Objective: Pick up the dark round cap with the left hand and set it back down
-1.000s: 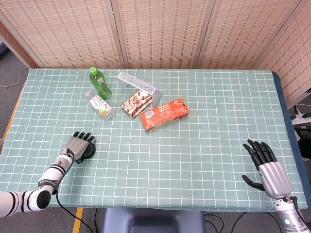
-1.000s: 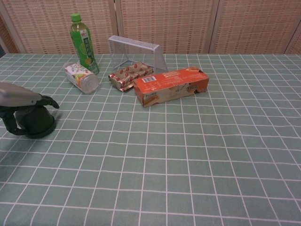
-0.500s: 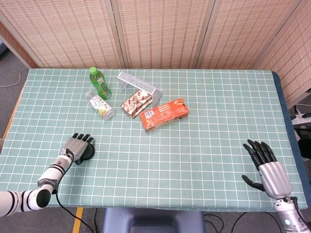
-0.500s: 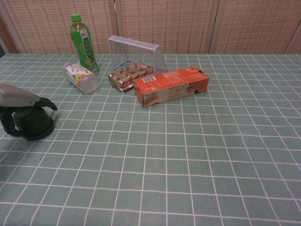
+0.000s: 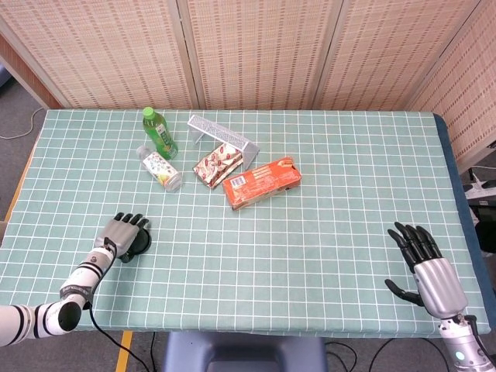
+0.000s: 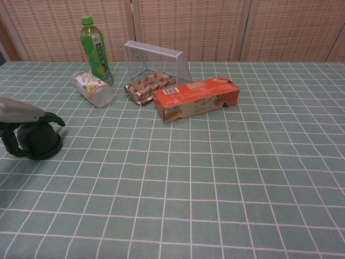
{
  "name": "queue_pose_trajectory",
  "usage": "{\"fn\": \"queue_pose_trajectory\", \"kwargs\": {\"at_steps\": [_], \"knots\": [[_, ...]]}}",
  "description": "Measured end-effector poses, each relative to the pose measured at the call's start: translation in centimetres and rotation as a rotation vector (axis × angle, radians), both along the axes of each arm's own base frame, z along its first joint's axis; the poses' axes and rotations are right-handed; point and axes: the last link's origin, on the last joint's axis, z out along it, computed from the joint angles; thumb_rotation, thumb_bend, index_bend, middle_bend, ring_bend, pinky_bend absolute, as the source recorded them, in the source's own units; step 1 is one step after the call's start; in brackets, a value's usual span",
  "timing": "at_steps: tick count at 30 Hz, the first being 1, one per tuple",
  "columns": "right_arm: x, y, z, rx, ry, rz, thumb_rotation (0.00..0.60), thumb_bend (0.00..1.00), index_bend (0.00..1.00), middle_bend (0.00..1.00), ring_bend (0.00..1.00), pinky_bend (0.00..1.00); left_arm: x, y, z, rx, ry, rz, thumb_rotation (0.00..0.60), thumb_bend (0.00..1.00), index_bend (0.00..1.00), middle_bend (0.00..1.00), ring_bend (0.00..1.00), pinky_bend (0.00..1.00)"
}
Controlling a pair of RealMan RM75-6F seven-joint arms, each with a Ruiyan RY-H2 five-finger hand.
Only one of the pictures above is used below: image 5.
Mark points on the yellow floor tape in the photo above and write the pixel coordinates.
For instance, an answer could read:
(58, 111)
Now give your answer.
(124, 350)

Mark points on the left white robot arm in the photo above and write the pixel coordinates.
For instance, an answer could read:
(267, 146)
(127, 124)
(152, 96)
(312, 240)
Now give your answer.
(58, 298)

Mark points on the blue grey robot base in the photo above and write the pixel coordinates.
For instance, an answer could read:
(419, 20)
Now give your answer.
(244, 352)

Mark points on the orange cardboard box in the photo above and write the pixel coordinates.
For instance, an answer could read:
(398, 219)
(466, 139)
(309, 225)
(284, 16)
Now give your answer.
(261, 184)

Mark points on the green tea bottle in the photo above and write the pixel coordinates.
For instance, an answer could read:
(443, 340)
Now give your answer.
(159, 133)

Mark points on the bamboo folding screen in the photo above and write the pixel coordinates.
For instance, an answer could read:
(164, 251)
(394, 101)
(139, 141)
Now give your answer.
(248, 50)

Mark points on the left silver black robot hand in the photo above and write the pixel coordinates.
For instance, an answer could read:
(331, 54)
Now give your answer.
(122, 234)

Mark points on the clear bottle with printed label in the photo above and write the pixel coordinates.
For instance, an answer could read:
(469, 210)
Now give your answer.
(159, 168)

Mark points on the black round object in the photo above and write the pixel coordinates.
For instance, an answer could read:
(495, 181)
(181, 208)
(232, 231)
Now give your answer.
(142, 241)

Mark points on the red white snack bag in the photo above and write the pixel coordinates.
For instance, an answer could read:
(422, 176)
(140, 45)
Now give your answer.
(215, 166)

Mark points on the green checked tablecloth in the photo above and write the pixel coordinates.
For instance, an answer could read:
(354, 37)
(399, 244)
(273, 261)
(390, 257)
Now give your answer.
(271, 252)

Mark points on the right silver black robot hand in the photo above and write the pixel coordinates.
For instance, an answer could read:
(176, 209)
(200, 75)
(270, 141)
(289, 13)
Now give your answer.
(436, 279)

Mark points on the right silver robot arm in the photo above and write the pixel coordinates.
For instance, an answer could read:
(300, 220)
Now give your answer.
(463, 345)

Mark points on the silver perforated metal stand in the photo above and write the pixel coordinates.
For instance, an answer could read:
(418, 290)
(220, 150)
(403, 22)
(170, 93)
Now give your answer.
(221, 135)

